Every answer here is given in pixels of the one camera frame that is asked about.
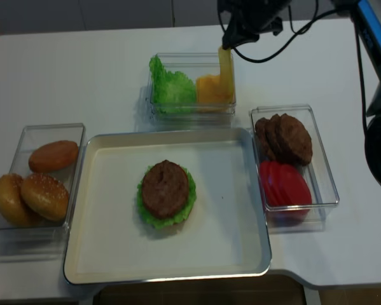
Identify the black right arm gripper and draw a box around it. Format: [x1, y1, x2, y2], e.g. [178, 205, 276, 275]
[217, 0, 291, 50]

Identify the yellow cheese slice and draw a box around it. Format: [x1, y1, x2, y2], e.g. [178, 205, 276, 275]
[218, 46, 235, 104]

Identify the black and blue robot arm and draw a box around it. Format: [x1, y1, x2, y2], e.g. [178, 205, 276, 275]
[216, 1, 381, 186]

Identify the orange cheese slice stack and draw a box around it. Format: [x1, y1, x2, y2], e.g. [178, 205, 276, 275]
[196, 74, 235, 112]

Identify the clear lettuce and cheese box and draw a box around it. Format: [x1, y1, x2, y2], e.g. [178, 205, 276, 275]
[146, 53, 236, 127]

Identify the green lettuce leaf in box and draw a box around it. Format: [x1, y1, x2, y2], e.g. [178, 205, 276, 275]
[149, 55, 196, 114]

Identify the green lettuce under patty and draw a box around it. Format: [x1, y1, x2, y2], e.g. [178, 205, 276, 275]
[135, 164, 198, 231]

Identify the middle brown patty in box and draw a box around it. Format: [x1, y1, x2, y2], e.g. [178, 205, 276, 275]
[265, 114, 288, 163]

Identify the brown patty in box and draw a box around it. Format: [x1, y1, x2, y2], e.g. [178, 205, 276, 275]
[254, 118, 276, 161]
[265, 114, 288, 163]
[275, 114, 313, 166]

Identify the back brown patty in box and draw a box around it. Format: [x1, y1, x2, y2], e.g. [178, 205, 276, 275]
[254, 118, 276, 161]

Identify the front brown patty in box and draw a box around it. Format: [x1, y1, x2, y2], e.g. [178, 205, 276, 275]
[275, 114, 313, 166]

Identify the back red tomato slice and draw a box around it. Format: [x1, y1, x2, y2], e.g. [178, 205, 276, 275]
[260, 161, 276, 207]

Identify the red tomato slice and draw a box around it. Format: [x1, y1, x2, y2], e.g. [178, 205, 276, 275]
[275, 164, 312, 207]
[260, 161, 276, 207]
[267, 161, 289, 207]

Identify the middle red tomato slice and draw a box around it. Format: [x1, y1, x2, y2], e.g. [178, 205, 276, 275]
[267, 161, 289, 207]

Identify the clear patty and tomato box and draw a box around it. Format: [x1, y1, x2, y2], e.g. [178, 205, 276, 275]
[249, 104, 340, 233]

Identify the brown patty on burger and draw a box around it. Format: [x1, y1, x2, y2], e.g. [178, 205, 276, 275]
[141, 160, 190, 220]

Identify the front red tomato slice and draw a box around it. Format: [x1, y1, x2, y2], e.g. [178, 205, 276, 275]
[275, 164, 312, 207]

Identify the silver metal baking tray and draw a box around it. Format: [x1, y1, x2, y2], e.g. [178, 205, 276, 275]
[62, 126, 273, 285]

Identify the white tray liner paper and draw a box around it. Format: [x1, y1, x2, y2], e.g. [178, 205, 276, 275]
[76, 138, 263, 276]

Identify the orange bun bottom in box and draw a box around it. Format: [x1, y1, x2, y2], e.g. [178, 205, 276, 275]
[28, 140, 79, 173]

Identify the right sesame bun top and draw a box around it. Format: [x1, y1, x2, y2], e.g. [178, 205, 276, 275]
[21, 173, 69, 222]

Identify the sesame bun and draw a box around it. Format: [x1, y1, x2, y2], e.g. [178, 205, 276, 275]
[0, 173, 43, 227]
[21, 173, 69, 222]

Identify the clear plastic bun box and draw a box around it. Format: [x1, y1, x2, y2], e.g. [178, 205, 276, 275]
[0, 123, 86, 241]

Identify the left sesame bun top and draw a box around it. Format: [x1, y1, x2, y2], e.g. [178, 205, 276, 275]
[0, 173, 43, 227]

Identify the black cable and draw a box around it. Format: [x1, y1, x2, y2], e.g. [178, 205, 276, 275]
[217, 0, 369, 134]

